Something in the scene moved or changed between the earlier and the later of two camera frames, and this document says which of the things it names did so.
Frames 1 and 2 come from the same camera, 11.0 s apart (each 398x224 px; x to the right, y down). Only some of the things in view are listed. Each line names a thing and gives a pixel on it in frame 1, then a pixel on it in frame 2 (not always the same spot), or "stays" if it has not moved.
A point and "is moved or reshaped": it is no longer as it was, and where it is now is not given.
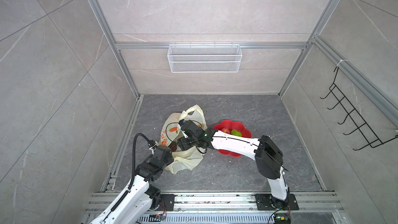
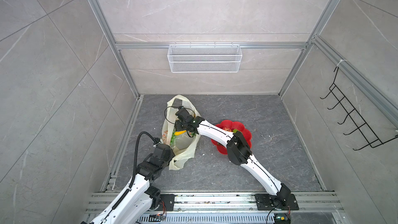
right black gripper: (184, 147) -> (176, 126)
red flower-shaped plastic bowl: (232, 125) stays
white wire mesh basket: (204, 58) stays
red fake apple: (226, 130) stays
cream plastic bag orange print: (182, 160) is moved or reshaped
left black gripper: (170, 159) stays
